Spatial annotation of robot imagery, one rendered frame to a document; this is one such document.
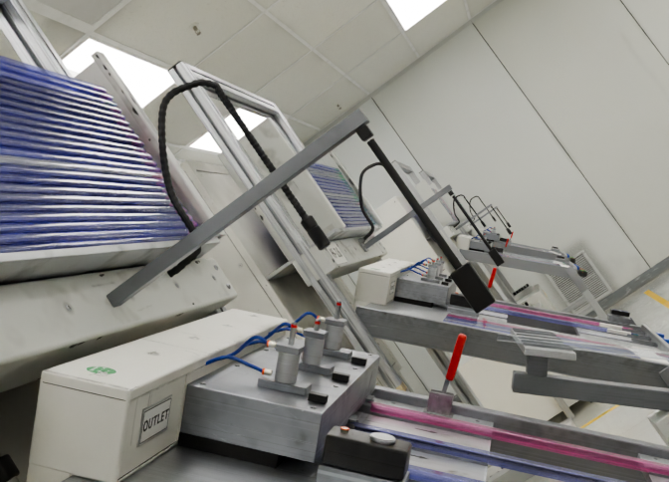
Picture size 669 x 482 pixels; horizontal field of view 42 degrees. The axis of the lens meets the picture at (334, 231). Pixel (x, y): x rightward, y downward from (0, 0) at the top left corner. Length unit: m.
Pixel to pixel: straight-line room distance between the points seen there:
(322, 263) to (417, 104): 6.81
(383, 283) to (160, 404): 1.38
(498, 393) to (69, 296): 4.82
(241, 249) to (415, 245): 3.55
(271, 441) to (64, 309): 0.23
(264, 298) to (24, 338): 1.27
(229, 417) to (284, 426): 0.05
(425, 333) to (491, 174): 6.67
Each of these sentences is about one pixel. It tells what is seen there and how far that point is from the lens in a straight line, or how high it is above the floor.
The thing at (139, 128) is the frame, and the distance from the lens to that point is 1.30.
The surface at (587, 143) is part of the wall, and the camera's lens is 8.60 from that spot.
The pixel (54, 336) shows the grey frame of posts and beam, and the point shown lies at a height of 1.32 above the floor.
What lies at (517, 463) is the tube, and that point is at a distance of 0.98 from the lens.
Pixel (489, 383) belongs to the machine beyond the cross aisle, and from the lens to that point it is 5.56.
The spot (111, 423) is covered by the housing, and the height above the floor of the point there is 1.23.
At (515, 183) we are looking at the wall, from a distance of 8.56.
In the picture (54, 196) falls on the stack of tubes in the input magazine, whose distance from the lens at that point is 0.91.
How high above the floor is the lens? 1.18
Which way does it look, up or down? 6 degrees up
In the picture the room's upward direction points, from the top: 34 degrees counter-clockwise
